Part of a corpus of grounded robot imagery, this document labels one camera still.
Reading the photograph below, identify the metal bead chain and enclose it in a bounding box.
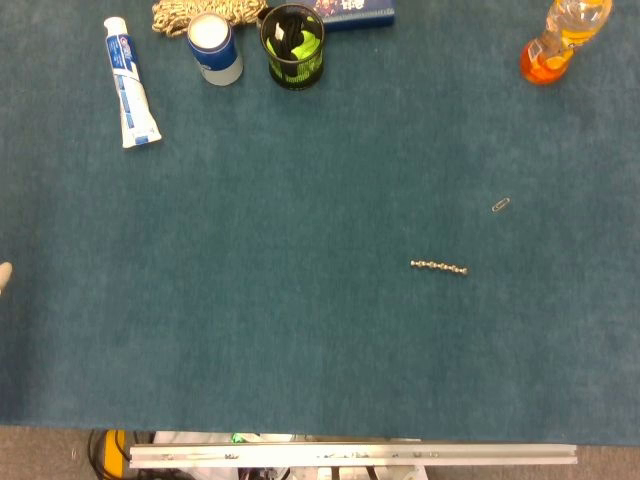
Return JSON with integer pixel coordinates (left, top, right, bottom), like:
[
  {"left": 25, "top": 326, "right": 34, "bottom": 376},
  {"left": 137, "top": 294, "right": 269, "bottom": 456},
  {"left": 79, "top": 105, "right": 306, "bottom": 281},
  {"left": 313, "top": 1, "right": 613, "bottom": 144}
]
[{"left": 409, "top": 258, "right": 470, "bottom": 277}]

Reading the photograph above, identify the black mesh pen holder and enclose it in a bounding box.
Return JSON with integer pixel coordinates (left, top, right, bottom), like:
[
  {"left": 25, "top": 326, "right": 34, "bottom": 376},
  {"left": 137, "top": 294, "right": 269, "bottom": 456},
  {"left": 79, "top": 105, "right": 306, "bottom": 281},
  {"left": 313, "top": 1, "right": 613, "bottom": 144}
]
[{"left": 259, "top": 3, "right": 326, "bottom": 92}]

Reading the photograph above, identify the white blue cylindrical can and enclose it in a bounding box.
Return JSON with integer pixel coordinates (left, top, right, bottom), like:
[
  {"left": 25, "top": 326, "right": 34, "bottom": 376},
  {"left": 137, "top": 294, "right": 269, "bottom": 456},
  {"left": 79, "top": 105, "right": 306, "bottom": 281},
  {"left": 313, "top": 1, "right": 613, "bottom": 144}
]
[{"left": 186, "top": 12, "right": 245, "bottom": 87}]

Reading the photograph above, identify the blue printed box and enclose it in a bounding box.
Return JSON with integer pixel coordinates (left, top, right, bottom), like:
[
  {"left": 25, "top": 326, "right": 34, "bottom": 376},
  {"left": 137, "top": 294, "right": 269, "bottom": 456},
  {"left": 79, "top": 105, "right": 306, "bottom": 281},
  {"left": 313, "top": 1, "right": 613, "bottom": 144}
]
[{"left": 269, "top": 0, "right": 396, "bottom": 34}]

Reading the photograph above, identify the white blue toothpaste tube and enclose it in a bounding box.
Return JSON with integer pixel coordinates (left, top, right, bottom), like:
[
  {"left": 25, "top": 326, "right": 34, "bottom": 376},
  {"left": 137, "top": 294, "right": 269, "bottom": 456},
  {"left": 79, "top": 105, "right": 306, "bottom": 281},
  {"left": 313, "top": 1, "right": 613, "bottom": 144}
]
[{"left": 102, "top": 16, "right": 164, "bottom": 150}]

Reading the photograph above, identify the yellow black device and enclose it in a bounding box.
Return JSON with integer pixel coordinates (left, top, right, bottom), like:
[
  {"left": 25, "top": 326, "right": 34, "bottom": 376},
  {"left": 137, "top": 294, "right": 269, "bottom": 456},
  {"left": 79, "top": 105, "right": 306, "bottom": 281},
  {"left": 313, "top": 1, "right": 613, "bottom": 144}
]
[{"left": 102, "top": 429, "right": 127, "bottom": 479}]

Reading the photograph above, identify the orange juice bottle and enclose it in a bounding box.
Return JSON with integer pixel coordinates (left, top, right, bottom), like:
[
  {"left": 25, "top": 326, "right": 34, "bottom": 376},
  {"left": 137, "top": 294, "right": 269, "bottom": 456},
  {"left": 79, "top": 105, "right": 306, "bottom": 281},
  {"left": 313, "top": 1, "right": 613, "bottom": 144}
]
[{"left": 519, "top": 0, "right": 614, "bottom": 86}]

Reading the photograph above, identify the green black cable bundle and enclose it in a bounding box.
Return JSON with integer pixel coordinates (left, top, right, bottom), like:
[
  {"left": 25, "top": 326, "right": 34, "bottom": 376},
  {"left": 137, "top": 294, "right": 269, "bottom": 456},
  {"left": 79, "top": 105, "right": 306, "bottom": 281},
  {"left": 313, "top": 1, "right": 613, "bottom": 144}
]
[{"left": 264, "top": 14, "right": 319, "bottom": 62}]

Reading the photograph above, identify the silver aluminium rail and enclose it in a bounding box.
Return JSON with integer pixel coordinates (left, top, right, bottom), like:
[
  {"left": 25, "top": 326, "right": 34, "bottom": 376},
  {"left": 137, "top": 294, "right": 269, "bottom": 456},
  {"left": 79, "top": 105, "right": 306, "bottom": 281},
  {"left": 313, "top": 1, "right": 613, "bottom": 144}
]
[{"left": 128, "top": 442, "right": 579, "bottom": 470}]

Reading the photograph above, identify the beige coiled rope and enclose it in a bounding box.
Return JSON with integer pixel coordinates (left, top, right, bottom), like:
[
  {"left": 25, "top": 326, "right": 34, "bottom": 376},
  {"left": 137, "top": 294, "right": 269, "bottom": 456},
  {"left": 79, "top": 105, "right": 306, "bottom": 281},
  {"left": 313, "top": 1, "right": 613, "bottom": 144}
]
[{"left": 151, "top": 0, "right": 269, "bottom": 38}]

